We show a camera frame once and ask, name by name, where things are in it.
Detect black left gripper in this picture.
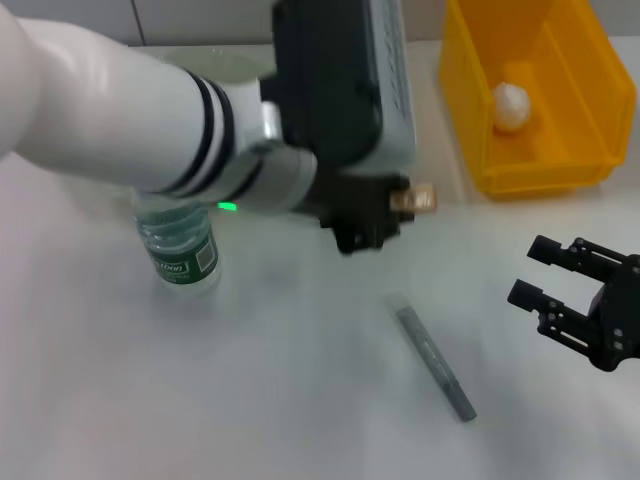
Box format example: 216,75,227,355
299,172,419,256

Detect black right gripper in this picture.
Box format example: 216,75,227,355
507,234,640,374

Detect beige eraser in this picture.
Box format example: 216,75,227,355
391,183,437,215

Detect grey marker pen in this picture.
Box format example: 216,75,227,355
384,293,478,424

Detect white paper ball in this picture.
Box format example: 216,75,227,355
492,81,532,132

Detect yellow plastic bin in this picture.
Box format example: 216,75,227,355
438,0,639,201

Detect clear green-label water bottle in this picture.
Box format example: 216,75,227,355
131,189,222,299

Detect green glass fruit plate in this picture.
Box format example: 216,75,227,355
162,47,277,84

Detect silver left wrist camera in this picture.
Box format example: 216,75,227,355
259,0,419,176

